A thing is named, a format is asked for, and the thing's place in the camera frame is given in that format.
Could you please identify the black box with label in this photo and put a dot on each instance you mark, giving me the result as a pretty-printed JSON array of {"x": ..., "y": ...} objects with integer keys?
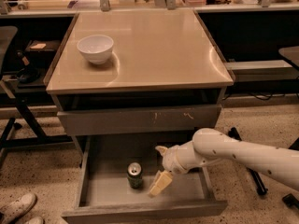
[{"x": 42, "y": 49}]

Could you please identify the white ceramic bowl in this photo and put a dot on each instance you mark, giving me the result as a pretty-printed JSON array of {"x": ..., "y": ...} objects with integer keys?
[{"x": 96, "y": 49}]

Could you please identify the closed grey top drawer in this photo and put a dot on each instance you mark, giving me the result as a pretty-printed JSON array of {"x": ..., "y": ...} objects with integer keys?
[{"x": 139, "y": 120}]

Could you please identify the black floor stand bar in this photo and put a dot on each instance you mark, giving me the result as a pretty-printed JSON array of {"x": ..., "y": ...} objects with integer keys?
[{"x": 260, "y": 187}]

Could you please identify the open middle drawer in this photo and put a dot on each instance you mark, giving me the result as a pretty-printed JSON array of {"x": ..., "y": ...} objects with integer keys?
[{"x": 104, "y": 193}]

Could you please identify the grey drawer cabinet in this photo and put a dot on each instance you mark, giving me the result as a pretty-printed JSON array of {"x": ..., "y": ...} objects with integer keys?
[{"x": 160, "y": 58}]

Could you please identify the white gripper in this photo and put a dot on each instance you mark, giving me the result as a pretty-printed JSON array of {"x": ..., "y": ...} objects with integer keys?
[{"x": 170, "y": 159}]

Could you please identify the white shoe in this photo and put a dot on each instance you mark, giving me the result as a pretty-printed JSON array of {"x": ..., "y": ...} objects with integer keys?
[
  {"x": 35, "y": 220},
  {"x": 17, "y": 208}
]

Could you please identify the green soda can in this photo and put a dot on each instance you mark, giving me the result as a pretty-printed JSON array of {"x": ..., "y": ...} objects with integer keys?
[{"x": 134, "y": 175}]

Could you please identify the grey metal rail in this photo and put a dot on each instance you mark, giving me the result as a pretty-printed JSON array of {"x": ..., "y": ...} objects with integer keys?
[{"x": 272, "y": 70}]

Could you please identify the black caster foot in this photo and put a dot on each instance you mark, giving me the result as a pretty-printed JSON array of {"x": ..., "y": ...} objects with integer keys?
[{"x": 291, "y": 201}]

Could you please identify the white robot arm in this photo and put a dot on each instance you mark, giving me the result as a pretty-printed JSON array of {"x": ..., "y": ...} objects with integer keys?
[{"x": 209, "y": 146}]

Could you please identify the black table leg frame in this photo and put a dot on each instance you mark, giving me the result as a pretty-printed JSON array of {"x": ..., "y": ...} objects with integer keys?
[{"x": 40, "y": 139}]

